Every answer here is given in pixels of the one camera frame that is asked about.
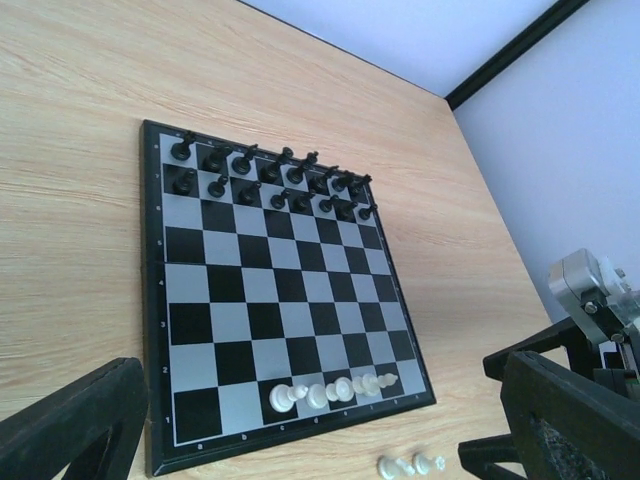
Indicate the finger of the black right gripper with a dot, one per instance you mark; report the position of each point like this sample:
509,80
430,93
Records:
481,457
562,334

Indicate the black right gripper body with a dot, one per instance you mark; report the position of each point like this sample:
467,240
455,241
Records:
609,359

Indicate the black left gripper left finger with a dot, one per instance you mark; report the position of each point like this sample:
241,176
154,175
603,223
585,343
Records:
89,429

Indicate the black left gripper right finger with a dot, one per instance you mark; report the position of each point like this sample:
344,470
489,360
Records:
565,426

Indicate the white bishop piece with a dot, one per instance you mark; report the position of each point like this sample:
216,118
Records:
371,385
282,397

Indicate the white queen piece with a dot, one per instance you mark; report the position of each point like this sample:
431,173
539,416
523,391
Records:
318,396

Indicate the white king piece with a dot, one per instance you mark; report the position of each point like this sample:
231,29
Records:
341,390

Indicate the black silver chess board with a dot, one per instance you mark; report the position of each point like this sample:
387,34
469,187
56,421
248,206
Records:
240,298

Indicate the white rook piece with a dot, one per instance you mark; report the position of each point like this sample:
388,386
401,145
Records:
424,465

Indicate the white knight piece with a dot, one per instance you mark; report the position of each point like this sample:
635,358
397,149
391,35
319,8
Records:
391,468

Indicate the black pawn piece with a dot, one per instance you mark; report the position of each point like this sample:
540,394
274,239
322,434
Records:
365,213
279,201
302,202
217,189
184,184
345,211
330,204
250,194

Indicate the black rook piece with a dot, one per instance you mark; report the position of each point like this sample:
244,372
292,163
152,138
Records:
357,185
181,150

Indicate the black knight piece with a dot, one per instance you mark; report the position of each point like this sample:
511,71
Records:
216,159
342,182

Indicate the black bishop piece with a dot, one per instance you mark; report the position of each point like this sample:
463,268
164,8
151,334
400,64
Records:
242,165
319,184

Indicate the black queen piece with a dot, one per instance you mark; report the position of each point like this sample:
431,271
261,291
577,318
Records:
271,172

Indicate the black king piece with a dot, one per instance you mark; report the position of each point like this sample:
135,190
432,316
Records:
296,175

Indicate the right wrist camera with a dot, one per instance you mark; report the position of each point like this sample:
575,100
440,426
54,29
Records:
595,294

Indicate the black frame post back right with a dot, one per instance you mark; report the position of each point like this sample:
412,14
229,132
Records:
537,30

